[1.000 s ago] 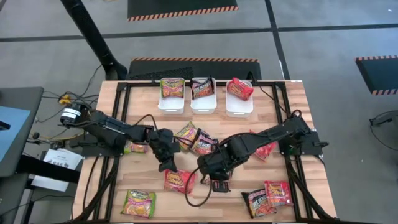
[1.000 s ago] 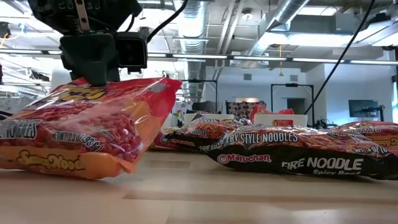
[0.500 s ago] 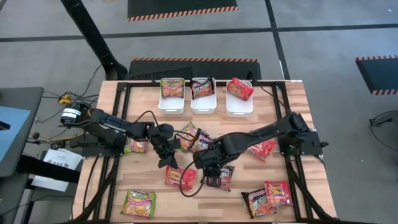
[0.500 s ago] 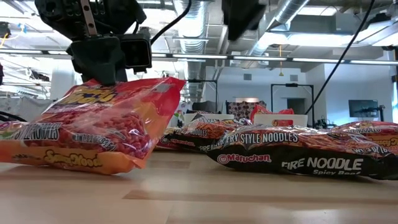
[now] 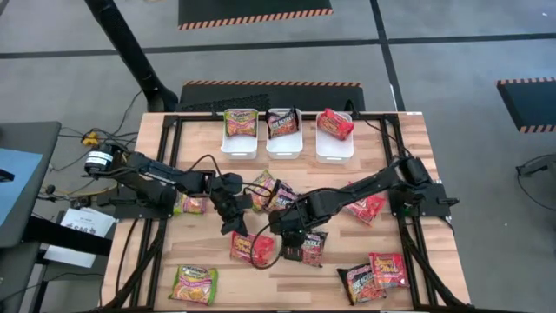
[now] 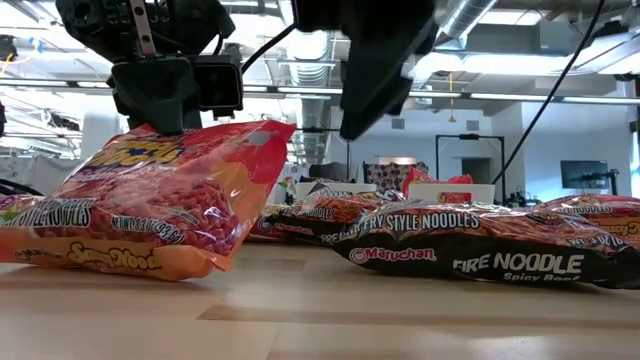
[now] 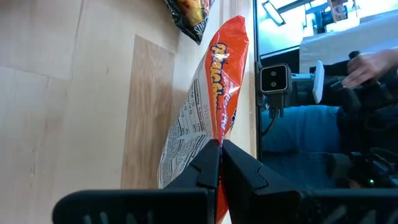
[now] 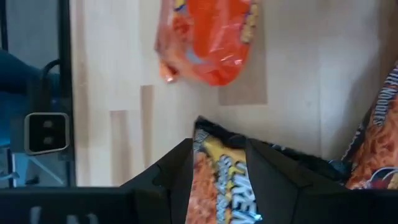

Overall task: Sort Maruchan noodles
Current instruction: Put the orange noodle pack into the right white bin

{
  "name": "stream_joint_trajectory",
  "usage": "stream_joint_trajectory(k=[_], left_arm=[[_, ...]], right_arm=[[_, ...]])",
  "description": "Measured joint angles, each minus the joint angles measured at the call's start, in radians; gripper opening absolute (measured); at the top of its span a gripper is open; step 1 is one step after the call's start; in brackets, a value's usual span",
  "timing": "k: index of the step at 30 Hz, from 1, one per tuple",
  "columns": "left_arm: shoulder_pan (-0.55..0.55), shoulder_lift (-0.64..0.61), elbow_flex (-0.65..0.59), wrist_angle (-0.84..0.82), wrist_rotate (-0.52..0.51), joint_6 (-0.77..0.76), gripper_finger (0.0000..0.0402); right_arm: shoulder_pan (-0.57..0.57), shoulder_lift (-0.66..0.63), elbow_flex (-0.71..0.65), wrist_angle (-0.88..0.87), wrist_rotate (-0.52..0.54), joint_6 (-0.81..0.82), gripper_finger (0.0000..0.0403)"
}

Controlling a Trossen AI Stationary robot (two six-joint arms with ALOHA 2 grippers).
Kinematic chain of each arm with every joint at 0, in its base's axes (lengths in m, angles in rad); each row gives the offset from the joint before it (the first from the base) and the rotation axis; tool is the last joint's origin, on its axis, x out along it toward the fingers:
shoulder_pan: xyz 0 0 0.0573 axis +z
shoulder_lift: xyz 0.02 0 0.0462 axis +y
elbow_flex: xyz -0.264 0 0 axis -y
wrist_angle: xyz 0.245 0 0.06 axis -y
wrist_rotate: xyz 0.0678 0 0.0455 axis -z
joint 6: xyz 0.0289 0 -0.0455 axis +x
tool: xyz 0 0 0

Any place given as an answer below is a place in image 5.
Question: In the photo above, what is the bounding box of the black Maruchan fire noodle pack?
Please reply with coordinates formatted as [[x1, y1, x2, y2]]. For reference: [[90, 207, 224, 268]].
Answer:
[[336, 263, 387, 306], [265, 106, 301, 140], [281, 230, 328, 268], [268, 179, 299, 213]]

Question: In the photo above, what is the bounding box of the green Maruchan ramen pack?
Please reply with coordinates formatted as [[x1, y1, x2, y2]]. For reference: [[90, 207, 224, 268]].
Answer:
[[168, 264, 220, 307], [250, 169, 283, 214], [173, 194, 209, 216]]

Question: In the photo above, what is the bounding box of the red Maruchan noodle pack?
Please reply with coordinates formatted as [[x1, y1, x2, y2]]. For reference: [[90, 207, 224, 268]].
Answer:
[[341, 193, 387, 227], [368, 252, 411, 290], [316, 108, 355, 142], [229, 230, 276, 268]]

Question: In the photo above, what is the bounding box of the pink shrimp ramen packet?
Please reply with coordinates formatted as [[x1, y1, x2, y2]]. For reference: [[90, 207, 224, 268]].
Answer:
[[223, 109, 259, 138]]

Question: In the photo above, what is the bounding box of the white plastic bin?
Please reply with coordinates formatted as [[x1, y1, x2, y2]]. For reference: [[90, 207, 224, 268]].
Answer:
[[220, 108, 260, 160], [265, 108, 304, 161], [315, 110, 355, 165]]

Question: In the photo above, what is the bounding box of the black hazard-striped floor mat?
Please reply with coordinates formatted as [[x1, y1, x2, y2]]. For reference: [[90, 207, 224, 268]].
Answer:
[[177, 0, 334, 31], [176, 79, 367, 114], [495, 77, 556, 134]]

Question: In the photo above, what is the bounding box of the white printed paper sheet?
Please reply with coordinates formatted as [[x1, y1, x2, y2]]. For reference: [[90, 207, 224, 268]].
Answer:
[[42, 207, 117, 270]]

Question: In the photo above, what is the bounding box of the yellow power plug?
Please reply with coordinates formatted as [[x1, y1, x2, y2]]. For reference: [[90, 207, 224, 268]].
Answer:
[[81, 130, 101, 148]]

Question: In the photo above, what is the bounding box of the black desk beam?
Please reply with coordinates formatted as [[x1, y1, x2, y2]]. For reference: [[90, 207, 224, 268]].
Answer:
[[21, 216, 114, 258]]

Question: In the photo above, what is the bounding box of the dark grey desk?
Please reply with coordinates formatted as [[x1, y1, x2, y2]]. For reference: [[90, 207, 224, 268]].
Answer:
[[0, 121, 63, 250]]

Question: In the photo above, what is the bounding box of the blue sheet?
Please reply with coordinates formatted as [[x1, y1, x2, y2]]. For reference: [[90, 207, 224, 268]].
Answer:
[[0, 147, 44, 228]]

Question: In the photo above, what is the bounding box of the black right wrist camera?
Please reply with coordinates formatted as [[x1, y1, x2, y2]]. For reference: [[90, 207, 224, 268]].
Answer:
[[281, 234, 306, 263]]

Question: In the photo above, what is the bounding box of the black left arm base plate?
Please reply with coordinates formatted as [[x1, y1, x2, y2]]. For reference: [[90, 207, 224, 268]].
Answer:
[[96, 185, 177, 221]]

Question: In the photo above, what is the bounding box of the black aluminium table frame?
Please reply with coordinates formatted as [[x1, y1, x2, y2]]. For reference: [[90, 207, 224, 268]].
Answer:
[[102, 111, 474, 313]]

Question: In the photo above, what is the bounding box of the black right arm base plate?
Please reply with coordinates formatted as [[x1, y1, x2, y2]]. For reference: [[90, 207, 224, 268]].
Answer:
[[387, 181, 460, 219]]

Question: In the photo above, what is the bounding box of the yellow cable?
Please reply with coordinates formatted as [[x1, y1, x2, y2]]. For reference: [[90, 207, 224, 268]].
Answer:
[[51, 180, 121, 197]]

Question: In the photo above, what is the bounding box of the black camera stand pole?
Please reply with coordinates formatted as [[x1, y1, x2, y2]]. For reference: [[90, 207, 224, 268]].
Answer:
[[83, 0, 180, 113]]

